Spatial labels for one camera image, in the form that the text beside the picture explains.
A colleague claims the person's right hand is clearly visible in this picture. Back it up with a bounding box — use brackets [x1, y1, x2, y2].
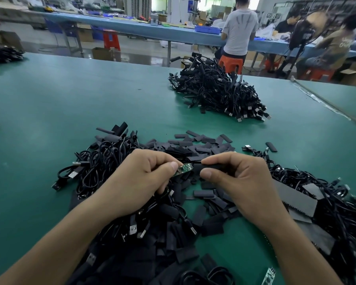
[200, 151, 290, 232]

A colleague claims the person's left hand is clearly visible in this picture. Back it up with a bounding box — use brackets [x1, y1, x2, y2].
[99, 149, 183, 219]

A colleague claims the black heat shrink tube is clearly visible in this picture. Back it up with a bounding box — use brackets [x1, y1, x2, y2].
[192, 162, 236, 176]

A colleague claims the small green circuit board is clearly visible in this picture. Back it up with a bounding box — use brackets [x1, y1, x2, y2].
[173, 163, 194, 177]

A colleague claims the person's right forearm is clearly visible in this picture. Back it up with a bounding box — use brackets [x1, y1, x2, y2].
[249, 215, 345, 285]

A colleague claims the person's left forearm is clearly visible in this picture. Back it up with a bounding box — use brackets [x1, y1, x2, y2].
[0, 193, 128, 285]

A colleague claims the pile of flat black sleeves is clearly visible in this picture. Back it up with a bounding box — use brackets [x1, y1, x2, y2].
[68, 122, 278, 285]

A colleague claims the grey cardboard strip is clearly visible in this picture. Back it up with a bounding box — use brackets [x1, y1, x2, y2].
[272, 179, 318, 218]

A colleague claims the green circuit board white edge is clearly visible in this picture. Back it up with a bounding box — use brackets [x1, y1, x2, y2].
[260, 266, 276, 285]

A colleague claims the red plastic stool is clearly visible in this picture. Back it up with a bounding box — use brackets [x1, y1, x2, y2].
[300, 66, 336, 82]
[264, 55, 285, 71]
[103, 30, 121, 51]
[218, 55, 244, 75]

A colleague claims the clear plastic strip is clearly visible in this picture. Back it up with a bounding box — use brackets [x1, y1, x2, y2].
[290, 76, 356, 129]

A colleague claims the brown cardboard box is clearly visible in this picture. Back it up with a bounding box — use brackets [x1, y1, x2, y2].
[91, 47, 121, 62]
[339, 62, 356, 88]
[0, 30, 25, 52]

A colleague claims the blue plastic bin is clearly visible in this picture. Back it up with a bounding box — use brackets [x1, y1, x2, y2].
[195, 25, 222, 35]

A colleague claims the long blue work table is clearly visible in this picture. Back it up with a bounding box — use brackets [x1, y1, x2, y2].
[28, 10, 356, 68]

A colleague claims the black standing fan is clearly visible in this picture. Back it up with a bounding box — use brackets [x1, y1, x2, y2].
[277, 12, 330, 80]

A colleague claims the tangle of black plug cables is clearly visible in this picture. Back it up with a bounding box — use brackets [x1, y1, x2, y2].
[51, 127, 202, 239]
[242, 144, 356, 285]

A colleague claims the heap of bundled black cables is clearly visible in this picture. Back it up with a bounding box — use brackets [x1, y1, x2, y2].
[168, 53, 272, 123]

